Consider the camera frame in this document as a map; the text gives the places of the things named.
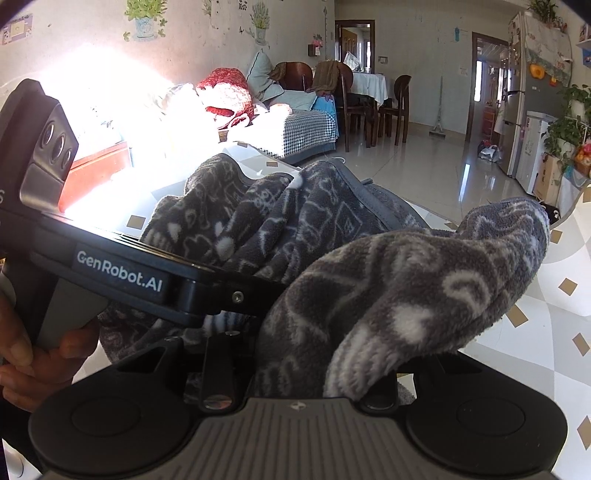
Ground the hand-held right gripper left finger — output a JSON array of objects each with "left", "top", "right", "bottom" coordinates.
[{"left": 113, "top": 330, "right": 254, "bottom": 413}]

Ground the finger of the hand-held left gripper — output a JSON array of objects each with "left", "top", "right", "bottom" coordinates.
[{"left": 174, "top": 267, "right": 288, "bottom": 326}]

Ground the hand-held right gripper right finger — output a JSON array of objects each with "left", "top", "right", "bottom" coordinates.
[{"left": 360, "top": 351, "right": 486, "bottom": 413}]

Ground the grey printed fleece jacket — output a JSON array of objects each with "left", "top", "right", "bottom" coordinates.
[{"left": 99, "top": 152, "right": 553, "bottom": 400}]

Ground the person's left hand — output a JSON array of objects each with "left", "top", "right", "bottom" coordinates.
[{"left": 0, "top": 292, "right": 100, "bottom": 412}]

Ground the red wooden cabinet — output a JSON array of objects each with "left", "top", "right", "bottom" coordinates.
[{"left": 58, "top": 141, "right": 135, "bottom": 213}]

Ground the houndstooth covered sofa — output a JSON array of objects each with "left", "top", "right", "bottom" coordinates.
[{"left": 152, "top": 83, "right": 341, "bottom": 165}]

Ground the red crocheted blanket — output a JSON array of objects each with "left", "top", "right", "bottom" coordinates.
[{"left": 196, "top": 68, "right": 255, "bottom": 130}]

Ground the teal cloth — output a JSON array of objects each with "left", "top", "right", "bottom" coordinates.
[{"left": 316, "top": 95, "right": 338, "bottom": 121}]

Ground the dark wooden chair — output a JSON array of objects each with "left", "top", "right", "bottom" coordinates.
[
  {"left": 379, "top": 75, "right": 412, "bottom": 144},
  {"left": 277, "top": 61, "right": 315, "bottom": 91},
  {"left": 337, "top": 62, "right": 370, "bottom": 151}
]

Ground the grey pillow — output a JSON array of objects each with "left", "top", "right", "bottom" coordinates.
[{"left": 245, "top": 51, "right": 285, "bottom": 103}]

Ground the brown jacket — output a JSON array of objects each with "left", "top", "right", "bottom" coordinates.
[{"left": 311, "top": 60, "right": 354, "bottom": 93}]

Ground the dining table with white cloth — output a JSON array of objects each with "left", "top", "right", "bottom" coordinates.
[{"left": 348, "top": 71, "right": 391, "bottom": 110}]

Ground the floor mop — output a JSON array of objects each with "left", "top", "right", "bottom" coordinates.
[{"left": 429, "top": 76, "right": 448, "bottom": 138}]

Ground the cardboard box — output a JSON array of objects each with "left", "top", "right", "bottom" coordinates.
[{"left": 533, "top": 154, "right": 562, "bottom": 202}]

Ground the fruit basket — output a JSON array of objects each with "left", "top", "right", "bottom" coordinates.
[{"left": 573, "top": 143, "right": 591, "bottom": 179}]

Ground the silver refrigerator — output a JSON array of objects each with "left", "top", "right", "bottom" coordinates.
[{"left": 496, "top": 11, "right": 574, "bottom": 179}]

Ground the green trailing potted plant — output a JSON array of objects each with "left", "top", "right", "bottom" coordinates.
[{"left": 542, "top": 85, "right": 591, "bottom": 172}]

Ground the patterned fridge cover cloth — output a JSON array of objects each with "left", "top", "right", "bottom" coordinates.
[{"left": 522, "top": 16, "right": 574, "bottom": 86}]

